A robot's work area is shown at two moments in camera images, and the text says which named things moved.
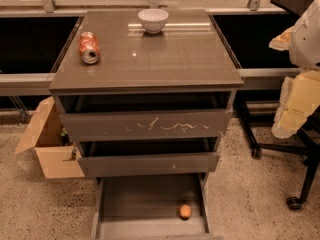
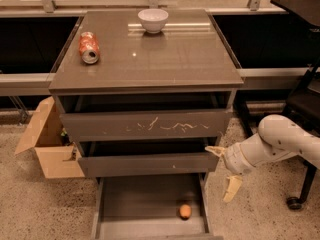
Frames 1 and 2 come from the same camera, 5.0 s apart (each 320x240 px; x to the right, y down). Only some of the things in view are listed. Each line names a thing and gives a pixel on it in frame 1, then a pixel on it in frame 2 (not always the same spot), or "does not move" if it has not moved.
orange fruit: [185, 212] does not move
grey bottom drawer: [146, 206] does not move
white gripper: [307, 40] to [235, 159]
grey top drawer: [144, 117] does not move
